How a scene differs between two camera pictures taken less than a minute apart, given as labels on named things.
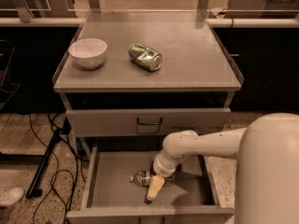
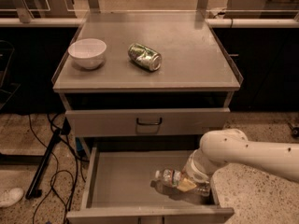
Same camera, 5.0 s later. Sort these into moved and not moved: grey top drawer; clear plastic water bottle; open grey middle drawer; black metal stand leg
Moved: clear plastic water bottle
Not moved: black metal stand leg; open grey middle drawer; grey top drawer
